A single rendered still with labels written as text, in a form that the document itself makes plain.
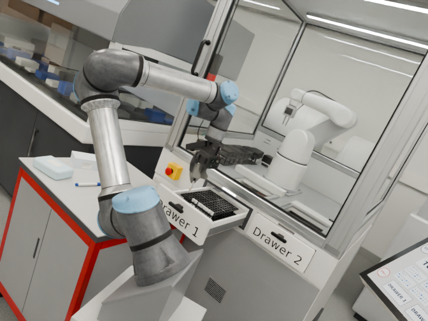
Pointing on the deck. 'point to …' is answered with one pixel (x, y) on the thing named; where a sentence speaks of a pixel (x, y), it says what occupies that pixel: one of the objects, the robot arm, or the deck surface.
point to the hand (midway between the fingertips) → (192, 179)
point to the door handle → (199, 56)
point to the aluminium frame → (392, 132)
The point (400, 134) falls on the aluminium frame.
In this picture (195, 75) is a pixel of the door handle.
